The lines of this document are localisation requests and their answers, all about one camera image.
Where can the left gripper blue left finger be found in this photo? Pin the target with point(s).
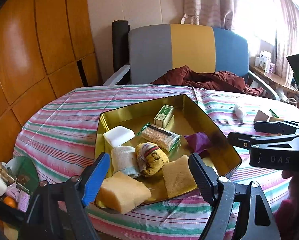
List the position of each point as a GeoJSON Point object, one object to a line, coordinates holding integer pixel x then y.
{"type": "Point", "coordinates": [42, 220]}

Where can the red cloth garment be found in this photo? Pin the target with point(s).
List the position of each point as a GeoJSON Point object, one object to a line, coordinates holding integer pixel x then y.
{"type": "Point", "coordinates": [287, 219]}

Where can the white plastic ball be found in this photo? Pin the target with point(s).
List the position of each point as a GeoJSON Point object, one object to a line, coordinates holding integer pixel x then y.
{"type": "Point", "coordinates": [240, 111]}

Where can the wooden desk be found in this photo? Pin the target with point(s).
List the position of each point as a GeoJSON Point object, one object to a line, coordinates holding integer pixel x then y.
{"type": "Point", "coordinates": [273, 79]}

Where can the yellow sponge block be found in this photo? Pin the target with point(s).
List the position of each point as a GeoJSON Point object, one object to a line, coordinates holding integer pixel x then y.
{"type": "Point", "coordinates": [178, 177]}
{"type": "Point", "coordinates": [122, 193]}

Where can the white soap block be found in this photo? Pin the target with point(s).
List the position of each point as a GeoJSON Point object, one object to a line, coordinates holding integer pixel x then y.
{"type": "Point", "coordinates": [118, 136]}

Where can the gold metal tray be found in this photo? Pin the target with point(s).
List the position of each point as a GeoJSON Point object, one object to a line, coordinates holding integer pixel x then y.
{"type": "Point", "coordinates": [188, 118]}

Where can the purple snack packet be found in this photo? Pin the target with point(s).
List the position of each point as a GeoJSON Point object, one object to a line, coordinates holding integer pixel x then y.
{"type": "Point", "coordinates": [198, 142]}

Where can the grey yellow blue armchair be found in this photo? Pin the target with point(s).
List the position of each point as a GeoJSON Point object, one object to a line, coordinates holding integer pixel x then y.
{"type": "Point", "coordinates": [155, 49]}

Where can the wooden wardrobe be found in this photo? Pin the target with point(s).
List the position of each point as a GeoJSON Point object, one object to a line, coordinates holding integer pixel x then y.
{"type": "Point", "coordinates": [46, 50]}

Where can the yellow patterned pouch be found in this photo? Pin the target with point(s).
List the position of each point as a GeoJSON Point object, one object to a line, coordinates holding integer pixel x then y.
{"type": "Point", "coordinates": [150, 158]}

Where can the basket of small items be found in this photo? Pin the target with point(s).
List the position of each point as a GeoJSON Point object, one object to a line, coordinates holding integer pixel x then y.
{"type": "Point", "coordinates": [18, 181]}

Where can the black roll behind chair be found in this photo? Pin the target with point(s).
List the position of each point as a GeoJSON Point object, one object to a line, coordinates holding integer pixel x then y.
{"type": "Point", "coordinates": [120, 30]}

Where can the white towel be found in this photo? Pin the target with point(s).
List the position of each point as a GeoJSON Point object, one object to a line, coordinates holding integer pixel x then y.
{"type": "Point", "coordinates": [124, 160]}

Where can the white boxes on desk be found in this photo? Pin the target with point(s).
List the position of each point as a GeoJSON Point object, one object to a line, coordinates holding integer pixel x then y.
{"type": "Point", "coordinates": [263, 61]}

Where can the green small box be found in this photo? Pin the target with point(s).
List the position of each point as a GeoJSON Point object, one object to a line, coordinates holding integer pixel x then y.
{"type": "Point", "coordinates": [164, 116]}

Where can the beige cardboard box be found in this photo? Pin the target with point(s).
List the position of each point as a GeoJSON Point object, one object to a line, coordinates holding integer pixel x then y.
{"type": "Point", "coordinates": [262, 115]}

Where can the patterned curtain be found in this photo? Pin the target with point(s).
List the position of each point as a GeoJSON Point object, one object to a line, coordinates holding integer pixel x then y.
{"type": "Point", "coordinates": [273, 21]}

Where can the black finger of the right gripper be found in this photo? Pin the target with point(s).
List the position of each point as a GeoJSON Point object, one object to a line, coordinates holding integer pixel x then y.
{"type": "Point", "coordinates": [257, 143]}

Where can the striped tablecloth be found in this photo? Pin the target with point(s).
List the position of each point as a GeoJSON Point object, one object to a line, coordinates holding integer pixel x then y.
{"type": "Point", "coordinates": [60, 140]}

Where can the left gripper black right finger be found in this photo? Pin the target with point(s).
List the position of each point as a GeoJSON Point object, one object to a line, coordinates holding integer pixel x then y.
{"type": "Point", "coordinates": [255, 219]}

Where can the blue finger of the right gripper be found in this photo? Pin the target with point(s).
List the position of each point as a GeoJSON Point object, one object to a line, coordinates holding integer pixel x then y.
{"type": "Point", "coordinates": [277, 127]}

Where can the dark red blanket on chair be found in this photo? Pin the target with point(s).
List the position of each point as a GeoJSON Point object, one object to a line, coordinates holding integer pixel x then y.
{"type": "Point", "coordinates": [220, 81]}

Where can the green cracker pack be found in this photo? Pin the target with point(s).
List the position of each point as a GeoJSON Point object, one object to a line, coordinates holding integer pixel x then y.
{"type": "Point", "coordinates": [165, 139]}

